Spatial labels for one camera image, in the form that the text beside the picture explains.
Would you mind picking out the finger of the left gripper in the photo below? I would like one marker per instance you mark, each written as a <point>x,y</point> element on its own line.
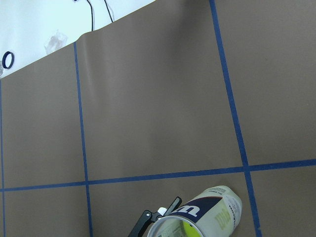
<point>147,218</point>

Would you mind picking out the yellow Roland Garros tennis ball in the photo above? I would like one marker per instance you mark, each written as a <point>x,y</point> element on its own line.
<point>190,231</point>

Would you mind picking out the clear tennis ball can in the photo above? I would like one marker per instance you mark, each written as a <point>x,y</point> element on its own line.
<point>216,212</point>

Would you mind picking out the crumpled clear plastic wrapper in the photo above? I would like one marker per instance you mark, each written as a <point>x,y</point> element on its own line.
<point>55,42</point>

